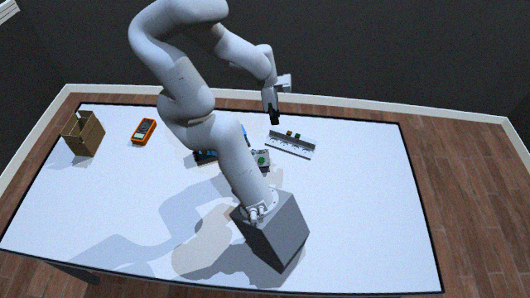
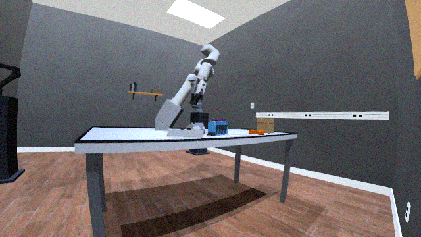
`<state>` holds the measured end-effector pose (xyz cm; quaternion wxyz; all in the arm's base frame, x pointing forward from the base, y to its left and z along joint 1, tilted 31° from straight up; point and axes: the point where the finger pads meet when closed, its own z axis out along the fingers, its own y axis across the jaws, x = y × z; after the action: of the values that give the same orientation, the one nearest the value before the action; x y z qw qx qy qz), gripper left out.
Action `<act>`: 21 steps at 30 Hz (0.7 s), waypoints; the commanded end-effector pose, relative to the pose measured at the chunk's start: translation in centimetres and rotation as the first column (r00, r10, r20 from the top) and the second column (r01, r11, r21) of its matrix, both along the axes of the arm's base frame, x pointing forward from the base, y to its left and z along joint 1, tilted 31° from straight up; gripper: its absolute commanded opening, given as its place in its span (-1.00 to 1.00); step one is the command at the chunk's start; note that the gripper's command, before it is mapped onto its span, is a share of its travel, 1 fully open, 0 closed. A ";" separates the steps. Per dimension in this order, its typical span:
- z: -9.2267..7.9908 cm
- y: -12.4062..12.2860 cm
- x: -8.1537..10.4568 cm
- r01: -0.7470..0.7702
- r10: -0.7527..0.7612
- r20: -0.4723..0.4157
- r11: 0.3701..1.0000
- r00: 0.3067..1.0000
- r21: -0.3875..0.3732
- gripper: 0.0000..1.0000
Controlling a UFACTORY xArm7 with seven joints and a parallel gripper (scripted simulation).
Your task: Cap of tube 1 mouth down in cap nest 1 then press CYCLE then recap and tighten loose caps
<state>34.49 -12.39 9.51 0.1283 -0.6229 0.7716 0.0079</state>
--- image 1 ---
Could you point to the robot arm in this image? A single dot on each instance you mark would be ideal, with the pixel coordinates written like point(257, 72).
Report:
point(186, 96)

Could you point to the orange digital multimeter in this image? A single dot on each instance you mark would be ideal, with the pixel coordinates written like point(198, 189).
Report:
point(143, 131)

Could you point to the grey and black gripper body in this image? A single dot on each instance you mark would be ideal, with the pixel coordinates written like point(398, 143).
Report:
point(269, 95)

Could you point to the brown cardboard box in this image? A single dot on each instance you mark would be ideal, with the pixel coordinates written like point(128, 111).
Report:
point(87, 142)

